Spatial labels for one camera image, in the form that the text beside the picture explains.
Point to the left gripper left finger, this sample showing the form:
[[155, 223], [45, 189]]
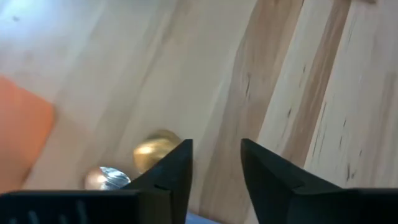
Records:
[[164, 199]]

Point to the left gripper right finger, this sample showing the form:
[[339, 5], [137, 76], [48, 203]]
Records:
[[280, 196]]

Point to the gold metal spoon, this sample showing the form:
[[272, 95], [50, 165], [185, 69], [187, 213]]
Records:
[[152, 151]]

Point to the orange plastic bin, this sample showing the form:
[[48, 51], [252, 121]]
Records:
[[21, 133]]

